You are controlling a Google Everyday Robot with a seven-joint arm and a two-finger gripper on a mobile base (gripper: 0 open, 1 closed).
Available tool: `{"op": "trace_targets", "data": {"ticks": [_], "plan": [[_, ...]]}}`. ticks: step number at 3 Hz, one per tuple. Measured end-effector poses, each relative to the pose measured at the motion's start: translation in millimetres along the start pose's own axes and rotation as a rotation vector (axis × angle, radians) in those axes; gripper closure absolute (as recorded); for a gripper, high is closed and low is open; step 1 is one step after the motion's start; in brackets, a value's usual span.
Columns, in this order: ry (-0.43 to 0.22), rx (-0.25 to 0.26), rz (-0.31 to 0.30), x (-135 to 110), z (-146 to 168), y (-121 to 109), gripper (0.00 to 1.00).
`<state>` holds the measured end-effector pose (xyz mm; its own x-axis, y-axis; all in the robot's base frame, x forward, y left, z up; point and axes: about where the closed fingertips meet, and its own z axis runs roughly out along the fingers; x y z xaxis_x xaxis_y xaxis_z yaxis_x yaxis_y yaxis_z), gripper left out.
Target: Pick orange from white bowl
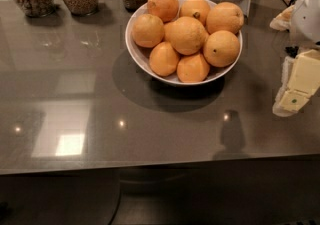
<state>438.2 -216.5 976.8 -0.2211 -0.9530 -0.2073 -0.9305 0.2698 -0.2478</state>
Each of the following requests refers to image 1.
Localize beige cloth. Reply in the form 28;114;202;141
269;5;294;31

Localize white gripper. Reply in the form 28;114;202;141
273;0;320;117

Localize white ceramic bowl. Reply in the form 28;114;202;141
125;4;243;87

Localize large centre orange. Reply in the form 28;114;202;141
169;16;208;55

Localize orange top right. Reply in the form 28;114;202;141
206;2;244;34

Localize orange bottom left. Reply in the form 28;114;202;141
149;42;180;77

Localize orange bottom middle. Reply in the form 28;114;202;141
177;53;210;83

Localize small hidden orange centre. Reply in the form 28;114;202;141
163;22;173;42

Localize orange far left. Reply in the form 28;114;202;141
132;14;164;48

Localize orange top left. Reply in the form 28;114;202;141
147;0;179;22

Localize orange top middle with stem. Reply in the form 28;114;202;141
179;0;211;24

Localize orange right side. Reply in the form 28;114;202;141
203;30;240;68

